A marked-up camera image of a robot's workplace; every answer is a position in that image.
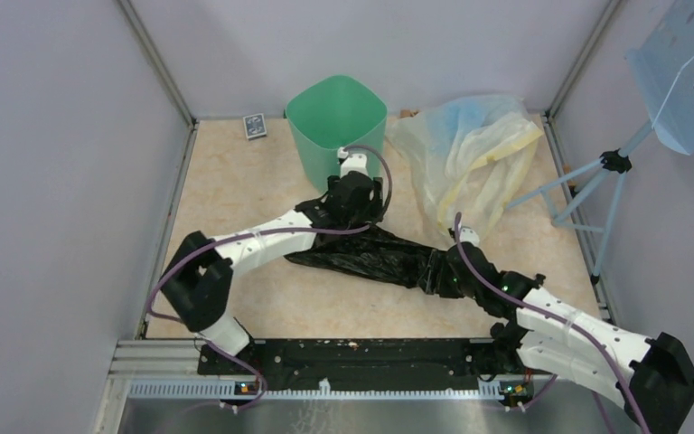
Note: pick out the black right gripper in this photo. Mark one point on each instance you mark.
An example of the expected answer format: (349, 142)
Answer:
(436, 269)

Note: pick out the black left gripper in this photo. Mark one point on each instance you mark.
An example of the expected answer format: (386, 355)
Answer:
(372, 208)

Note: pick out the black trash bag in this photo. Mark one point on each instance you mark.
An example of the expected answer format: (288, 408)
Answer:
(381, 256)

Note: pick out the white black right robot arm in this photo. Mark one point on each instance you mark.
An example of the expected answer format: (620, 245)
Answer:
(650, 378)

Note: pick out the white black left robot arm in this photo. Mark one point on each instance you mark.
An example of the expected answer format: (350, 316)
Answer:
(198, 280)

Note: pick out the green plastic trash bin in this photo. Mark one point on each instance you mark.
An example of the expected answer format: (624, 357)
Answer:
(334, 112)

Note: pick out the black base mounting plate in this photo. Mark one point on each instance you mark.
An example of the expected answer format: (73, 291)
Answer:
(413, 363)

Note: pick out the translucent white plastic bag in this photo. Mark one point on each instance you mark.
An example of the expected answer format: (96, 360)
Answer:
(468, 156)

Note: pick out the light blue tripod stand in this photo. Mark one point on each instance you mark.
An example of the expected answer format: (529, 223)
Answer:
(613, 162)

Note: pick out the light blue perforated panel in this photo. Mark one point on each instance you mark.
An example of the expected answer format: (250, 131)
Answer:
(663, 69)

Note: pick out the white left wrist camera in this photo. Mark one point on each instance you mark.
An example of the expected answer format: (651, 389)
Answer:
(352, 162)

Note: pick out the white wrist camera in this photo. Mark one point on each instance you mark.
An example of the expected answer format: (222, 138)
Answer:
(468, 235)
(352, 162)

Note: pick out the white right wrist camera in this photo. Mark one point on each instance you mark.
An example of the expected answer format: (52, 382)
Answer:
(468, 235)

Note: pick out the white cable duct strip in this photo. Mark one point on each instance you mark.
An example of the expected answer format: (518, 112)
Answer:
(228, 390)

